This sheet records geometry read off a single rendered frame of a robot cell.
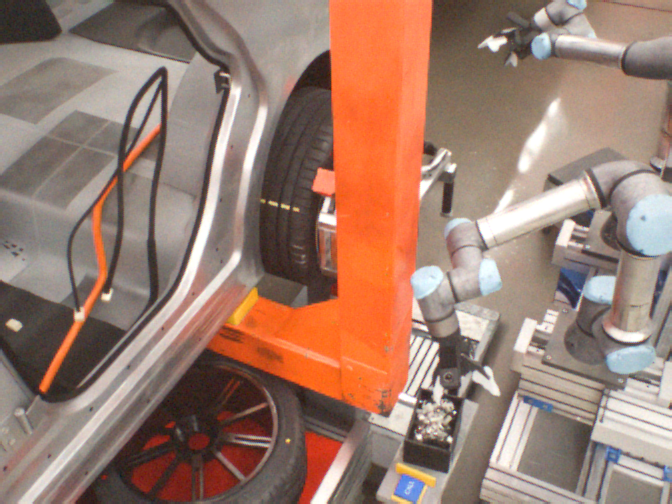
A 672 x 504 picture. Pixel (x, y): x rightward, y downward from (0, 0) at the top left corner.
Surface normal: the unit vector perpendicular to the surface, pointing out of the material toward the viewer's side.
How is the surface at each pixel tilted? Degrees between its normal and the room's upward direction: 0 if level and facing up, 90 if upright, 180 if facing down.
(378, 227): 90
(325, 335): 90
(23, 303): 7
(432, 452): 90
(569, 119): 0
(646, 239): 82
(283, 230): 76
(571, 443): 0
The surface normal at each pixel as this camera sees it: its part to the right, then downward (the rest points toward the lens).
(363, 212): -0.44, 0.61
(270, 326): -0.03, -0.74
